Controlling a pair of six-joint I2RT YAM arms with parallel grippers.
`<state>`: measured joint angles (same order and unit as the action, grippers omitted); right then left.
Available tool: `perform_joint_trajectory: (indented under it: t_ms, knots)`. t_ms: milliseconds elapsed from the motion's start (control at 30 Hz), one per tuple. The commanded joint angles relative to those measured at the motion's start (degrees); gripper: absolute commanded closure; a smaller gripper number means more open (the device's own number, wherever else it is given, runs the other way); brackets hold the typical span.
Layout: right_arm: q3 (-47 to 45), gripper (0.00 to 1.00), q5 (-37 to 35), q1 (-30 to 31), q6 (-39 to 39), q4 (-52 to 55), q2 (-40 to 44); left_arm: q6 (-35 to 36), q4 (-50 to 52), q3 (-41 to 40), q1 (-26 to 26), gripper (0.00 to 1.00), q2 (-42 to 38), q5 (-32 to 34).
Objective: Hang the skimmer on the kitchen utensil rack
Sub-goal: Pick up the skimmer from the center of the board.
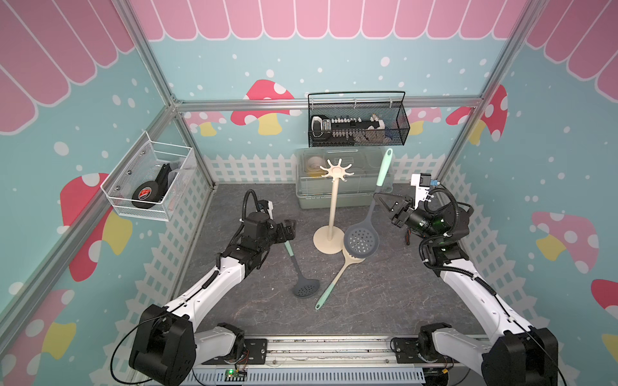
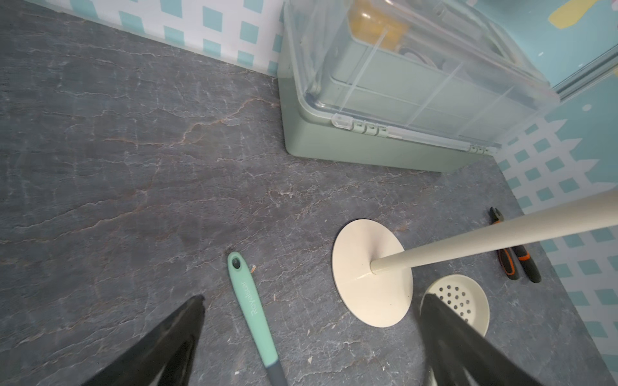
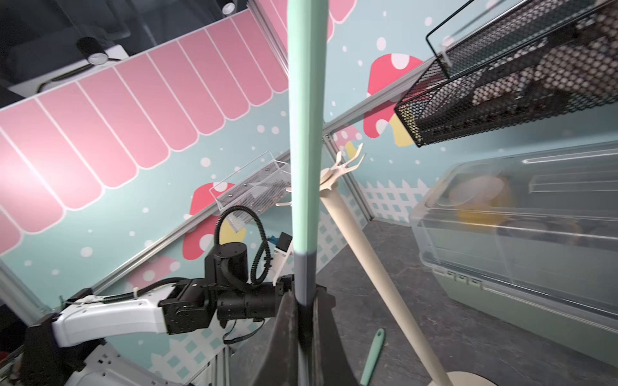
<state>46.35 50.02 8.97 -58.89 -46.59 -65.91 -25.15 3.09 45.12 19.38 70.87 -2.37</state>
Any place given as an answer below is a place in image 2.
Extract grey skimmer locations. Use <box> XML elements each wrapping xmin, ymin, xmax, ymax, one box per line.
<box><xmin>227</xmin><ymin>252</ymin><xmax>288</xmax><ymax>385</ymax></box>

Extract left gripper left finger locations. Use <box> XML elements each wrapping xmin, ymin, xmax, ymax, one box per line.
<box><xmin>85</xmin><ymin>295</ymin><xmax>205</xmax><ymax>385</ymax></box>

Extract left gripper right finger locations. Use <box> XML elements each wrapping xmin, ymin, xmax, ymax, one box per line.
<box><xmin>421</xmin><ymin>294</ymin><xmax>540</xmax><ymax>385</ymax></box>

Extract green clear-lid storage box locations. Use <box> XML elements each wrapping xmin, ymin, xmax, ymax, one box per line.
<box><xmin>277</xmin><ymin>1</ymin><xmax>559</xmax><ymax>172</ymax></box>

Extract cream skimmer green handle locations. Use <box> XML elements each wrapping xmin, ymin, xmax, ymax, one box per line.
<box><xmin>423</xmin><ymin>274</ymin><xmax>490</xmax><ymax>337</ymax></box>

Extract orange black pliers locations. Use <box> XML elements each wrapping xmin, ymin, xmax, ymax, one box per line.
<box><xmin>488</xmin><ymin>206</ymin><xmax>542</xmax><ymax>284</ymax></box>

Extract cream utensil rack stand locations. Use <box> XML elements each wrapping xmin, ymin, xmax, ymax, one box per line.
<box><xmin>332</xmin><ymin>190</ymin><xmax>617</xmax><ymax>327</ymax></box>

